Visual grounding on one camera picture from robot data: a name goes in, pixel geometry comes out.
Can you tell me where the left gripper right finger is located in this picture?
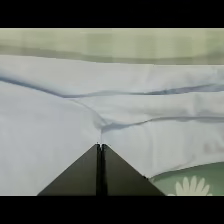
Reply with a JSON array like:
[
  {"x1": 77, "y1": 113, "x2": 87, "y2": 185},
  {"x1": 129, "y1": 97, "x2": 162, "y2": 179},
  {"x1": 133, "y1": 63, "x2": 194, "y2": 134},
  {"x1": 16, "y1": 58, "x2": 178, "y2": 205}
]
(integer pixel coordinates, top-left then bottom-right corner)
[{"x1": 100, "y1": 143, "x2": 166, "y2": 197}]

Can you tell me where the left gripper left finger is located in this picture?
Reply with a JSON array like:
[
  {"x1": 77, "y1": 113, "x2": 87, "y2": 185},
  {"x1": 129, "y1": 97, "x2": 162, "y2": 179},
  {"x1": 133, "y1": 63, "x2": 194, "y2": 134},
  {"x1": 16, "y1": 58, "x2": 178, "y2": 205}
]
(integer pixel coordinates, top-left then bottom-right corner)
[{"x1": 37, "y1": 142, "x2": 101, "y2": 197}]

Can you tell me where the light blue shirt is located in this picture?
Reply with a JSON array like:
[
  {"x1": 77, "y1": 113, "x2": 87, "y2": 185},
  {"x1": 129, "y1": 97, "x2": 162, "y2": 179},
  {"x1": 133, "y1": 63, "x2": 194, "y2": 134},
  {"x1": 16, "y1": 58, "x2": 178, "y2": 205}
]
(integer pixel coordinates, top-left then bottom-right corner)
[{"x1": 0, "y1": 54, "x2": 224, "y2": 197}]

